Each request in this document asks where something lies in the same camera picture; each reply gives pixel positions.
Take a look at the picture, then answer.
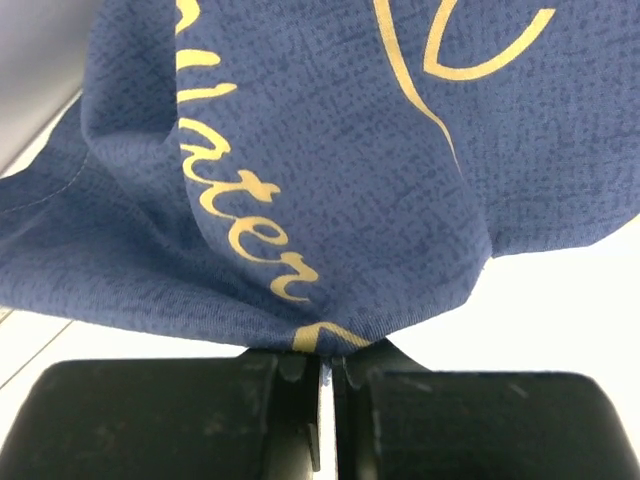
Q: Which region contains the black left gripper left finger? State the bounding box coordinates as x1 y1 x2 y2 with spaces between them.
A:
1 350 320 479

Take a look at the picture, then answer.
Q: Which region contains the blue cloth placemat gold print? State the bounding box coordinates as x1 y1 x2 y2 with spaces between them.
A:
1 1 639 355

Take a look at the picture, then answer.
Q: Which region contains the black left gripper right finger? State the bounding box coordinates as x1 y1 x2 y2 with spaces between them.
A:
331 340 639 480

